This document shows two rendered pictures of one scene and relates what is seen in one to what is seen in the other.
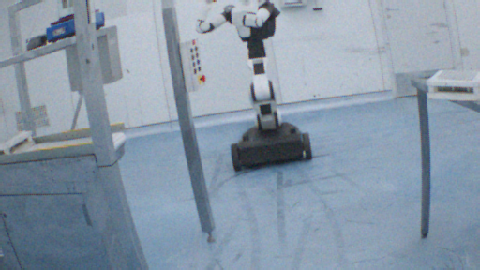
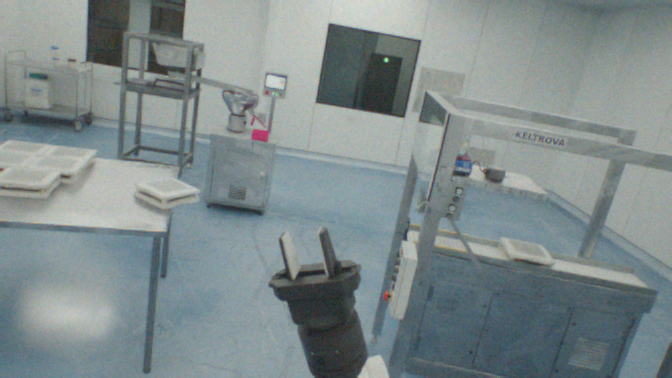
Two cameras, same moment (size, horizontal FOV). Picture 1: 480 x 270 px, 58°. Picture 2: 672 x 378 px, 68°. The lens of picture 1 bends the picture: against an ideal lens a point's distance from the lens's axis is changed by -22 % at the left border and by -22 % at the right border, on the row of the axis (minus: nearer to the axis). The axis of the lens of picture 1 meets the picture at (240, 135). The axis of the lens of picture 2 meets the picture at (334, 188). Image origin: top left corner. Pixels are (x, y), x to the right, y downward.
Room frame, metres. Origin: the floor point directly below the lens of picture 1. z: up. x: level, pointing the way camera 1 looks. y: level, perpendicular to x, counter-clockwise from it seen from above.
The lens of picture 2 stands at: (4.39, -0.49, 1.81)
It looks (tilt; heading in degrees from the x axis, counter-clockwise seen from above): 17 degrees down; 169
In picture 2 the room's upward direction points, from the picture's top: 10 degrees clockwise
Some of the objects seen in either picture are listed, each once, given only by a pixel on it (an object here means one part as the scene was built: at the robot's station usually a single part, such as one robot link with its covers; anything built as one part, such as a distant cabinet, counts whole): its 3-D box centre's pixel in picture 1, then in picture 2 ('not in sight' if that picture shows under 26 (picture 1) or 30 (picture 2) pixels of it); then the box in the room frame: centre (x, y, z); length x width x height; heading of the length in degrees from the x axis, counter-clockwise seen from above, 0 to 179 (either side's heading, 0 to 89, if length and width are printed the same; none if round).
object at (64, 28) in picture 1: (76, 25); (451, 161); (1.94, 0.58, 1.30); 0.21 x 0.20 x 0.09; 167
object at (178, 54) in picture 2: not in sight; (182, 113); (-1.19, -1.23, 0.75); 1.43 x 1.06 x 1.50; 85
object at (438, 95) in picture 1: (458, 90); (167, 196); (1.71, -0.89, 0.83); 0.24 x 0.24 x 0.02; 50
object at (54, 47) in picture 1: (39, 52); (479, 176); (1.93, 0.76, 1.24); 0.62 x 0.38 x 0.04; 77
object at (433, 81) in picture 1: (457, 78); (167, 188); (1.71, -0.89, 0.88); 0.25 x 0.24 x 0.02; 140
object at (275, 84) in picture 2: not in sight; (272, 104); (-0.72, -0.30, 1.07); 0.23 x 0.10 x 0.62; 85
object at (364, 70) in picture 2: not in sight; (367, 71); (-3.02, 1.10, 1.43); 1.38 x 0.01 x 1.16; 85
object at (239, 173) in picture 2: not in sight; (242, 169); (-0.60, -0.52, 0.38); 0.63 x 0.57 x 0.76; 85
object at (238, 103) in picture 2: not in sight; (245, 113); (-0.65, -0.56, 0.95); 0.49 x 0.36 x 0.37; 85
